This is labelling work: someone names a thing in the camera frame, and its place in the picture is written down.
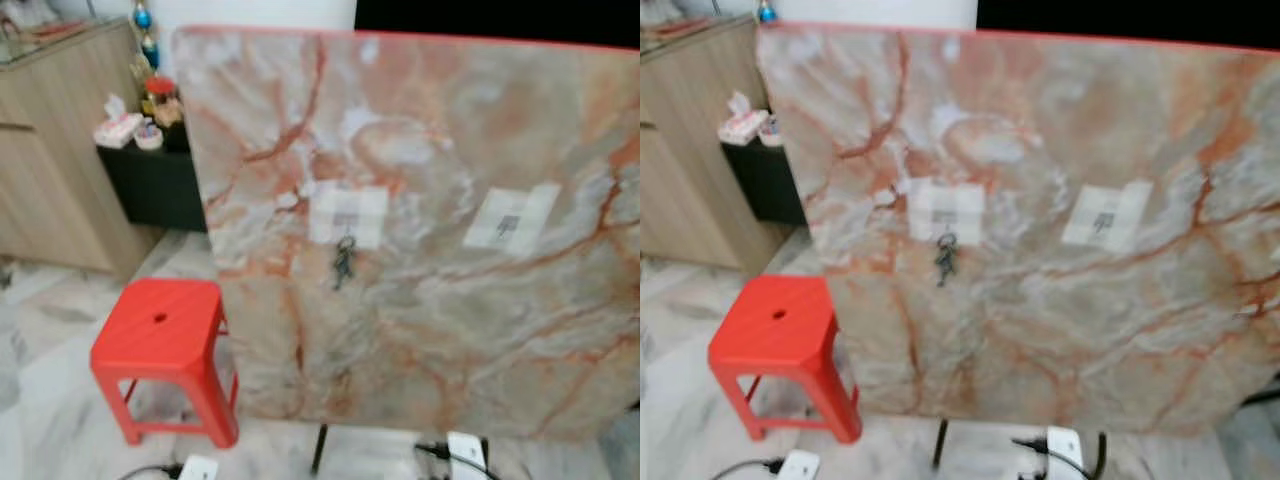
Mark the clear adhesive wall hook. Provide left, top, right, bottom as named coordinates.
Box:
left=307, top=184, right=390, bottom=250
left=462, top=182, right=562, bottom=257
left=907, top=179, right=987, bottom=247
left=1061, top=179, right=1154, bottom=252

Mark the silver key bunch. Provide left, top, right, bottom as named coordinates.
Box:
left=332, top=235, right=359, bottom=292
left=934, top=231, right=960, bottom=289

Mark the black TV console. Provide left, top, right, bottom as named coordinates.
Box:
left=96, top=138, right=208, bottom=234
left=721, top=137, right=809, bottom=227

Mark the red-edged marble pattern board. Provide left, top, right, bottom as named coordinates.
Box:
left=171, top=24, right=641, bottom=442
left=756, top=21, right=1280, bottom=438

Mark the black metal board stand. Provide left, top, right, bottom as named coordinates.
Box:
left=931, top=374, right=1280, bottom=470
left=309, top=400, right=641, bottom=477

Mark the black television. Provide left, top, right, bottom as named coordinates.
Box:
left=976, top=0, right=1280, bottom=52
left=354, top=0, right=641, bottom=50

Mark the red-lidded clear snack jar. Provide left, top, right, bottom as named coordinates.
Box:
left=144, top=74, right=183, bottom=128

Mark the white and pink tissue pack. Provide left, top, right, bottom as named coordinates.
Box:
left=92, top=94, right=145, bottom=150
left=717, top=91, right=770, bottom=145

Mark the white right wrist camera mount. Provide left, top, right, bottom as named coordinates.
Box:
left=1046, top=426, right=1087, bottom=480
left=446, top=431, right=489, bottom=480

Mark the light wooden cabinet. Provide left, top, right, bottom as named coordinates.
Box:
left=640, top=12, right=793, bottom=272
left=0, top=17, right=168, bottom=278

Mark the red plastic stool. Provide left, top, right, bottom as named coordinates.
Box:
left=707, top=274, right=864, bottom=445
left=89, top=277, right=242, bottom=450

